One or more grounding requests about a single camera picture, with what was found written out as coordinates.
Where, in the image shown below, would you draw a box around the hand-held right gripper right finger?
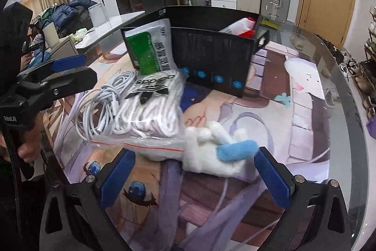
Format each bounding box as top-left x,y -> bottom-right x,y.
254,147 -> 351,251

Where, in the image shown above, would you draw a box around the green white sachet packet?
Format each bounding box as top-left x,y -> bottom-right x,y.
123,19 -> 177,75

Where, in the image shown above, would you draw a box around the shoes on floor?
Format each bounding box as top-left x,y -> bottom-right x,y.
320,42 -> 357,110

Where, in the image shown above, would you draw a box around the clear zip bag of socks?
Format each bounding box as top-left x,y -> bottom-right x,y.
90,70 -> 188,162

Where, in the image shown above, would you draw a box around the white upright box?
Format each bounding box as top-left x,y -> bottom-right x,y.
88,2 -> 106,29

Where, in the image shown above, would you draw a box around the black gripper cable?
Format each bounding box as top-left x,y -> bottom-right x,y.
1,126 -> 24,210

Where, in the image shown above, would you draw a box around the person's dark clothing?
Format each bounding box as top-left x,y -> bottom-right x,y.
0,133 -> 68,251

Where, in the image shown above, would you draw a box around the grey white island counter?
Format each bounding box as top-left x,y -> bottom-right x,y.
56,10 -> 146,60

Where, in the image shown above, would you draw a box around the wooden shoe rack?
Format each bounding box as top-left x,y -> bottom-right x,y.
354,5 -> 376,122

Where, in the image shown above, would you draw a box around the printed desk mat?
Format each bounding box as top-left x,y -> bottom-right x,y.
44,42 -> 329,251

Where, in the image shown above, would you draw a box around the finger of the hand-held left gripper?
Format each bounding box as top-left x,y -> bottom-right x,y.
18,54 -> 86,82
29,68 -> 97,101

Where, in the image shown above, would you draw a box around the rows of shoes on rack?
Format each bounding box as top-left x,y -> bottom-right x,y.
355,5 -> 376,120

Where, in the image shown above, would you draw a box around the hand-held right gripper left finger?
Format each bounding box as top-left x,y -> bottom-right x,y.
39,148 -> 137,251

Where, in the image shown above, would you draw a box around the white blue plush toy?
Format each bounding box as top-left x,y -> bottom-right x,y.
182,121 -> 259,176

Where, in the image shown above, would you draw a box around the white cable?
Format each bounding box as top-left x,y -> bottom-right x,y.
75,71 -> 141,141

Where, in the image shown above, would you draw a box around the person's left hand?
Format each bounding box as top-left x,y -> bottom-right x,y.
18,122 -> 42,163

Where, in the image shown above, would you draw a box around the blue puffer jacket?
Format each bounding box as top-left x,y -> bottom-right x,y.
54,0 -> 97,37

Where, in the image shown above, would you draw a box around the purple bag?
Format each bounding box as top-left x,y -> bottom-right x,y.
367,116 -> 376,140

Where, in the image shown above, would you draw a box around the black cardboard box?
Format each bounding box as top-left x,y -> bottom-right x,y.
120,5 -> 269,98

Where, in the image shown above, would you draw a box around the white plastic-wrapped soft pack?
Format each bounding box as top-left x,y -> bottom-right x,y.
219,16 -> 259,37

